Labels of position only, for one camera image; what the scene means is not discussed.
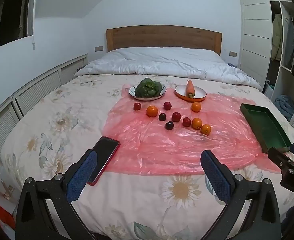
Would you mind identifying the orange tangerine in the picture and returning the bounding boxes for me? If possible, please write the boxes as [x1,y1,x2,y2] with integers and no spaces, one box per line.
[200,124,212,136]
[146,105,158,118]
[191,118,202,130]
[191,102,201,113]

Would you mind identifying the dark plum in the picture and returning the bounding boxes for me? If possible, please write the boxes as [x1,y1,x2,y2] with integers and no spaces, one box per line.
[158,113,167,121]
[165,121,174,131]

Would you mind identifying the green tray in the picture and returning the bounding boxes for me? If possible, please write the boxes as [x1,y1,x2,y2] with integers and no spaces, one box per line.
[240,103,291,153]

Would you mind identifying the blue towel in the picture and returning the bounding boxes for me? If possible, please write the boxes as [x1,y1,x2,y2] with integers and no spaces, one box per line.
[274,95,294,121]

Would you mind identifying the white shopping bag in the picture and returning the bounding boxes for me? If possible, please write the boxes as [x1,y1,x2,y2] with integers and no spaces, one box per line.
[263,80,274,99]

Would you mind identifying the floral bed sheet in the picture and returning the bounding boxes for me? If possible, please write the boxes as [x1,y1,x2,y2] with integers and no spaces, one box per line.
[1,75,294,239]

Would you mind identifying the black smartphone red case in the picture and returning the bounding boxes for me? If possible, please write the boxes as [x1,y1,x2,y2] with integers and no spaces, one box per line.
[87,137,120,186]

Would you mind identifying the hanging clothes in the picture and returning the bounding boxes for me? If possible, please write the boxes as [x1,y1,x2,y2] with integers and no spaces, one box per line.
[271,14,294,76]

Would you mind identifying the white radiator cabinet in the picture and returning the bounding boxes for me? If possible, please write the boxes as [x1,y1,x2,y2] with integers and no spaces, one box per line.
[0,54,88,153]

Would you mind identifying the carrot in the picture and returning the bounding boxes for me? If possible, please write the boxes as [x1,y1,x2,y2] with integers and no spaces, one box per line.
[186,80,195,99]

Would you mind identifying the pink plastic sheet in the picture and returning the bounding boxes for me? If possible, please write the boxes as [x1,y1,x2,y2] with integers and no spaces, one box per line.
[102,86,278,175]

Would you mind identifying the white wardrobe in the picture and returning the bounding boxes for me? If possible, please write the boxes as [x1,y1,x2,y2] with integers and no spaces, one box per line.
[240,0,294,128]

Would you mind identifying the white duvet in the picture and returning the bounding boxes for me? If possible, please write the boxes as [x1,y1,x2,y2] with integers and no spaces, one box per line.
[75,47,262,90]

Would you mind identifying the orange white plate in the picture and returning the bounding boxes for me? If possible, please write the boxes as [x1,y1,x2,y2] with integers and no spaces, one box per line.
[174,85,207,102]

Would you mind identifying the white plate with greens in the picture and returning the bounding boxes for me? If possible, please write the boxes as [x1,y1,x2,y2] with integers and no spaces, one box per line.
[128,85,167,101]

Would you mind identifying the green leafy vegetable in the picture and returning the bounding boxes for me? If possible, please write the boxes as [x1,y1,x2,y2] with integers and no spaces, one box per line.
[135,77,162,98]

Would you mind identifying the wooden headboard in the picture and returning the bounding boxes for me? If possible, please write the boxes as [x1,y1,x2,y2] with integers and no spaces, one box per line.
[106,25,222,55]

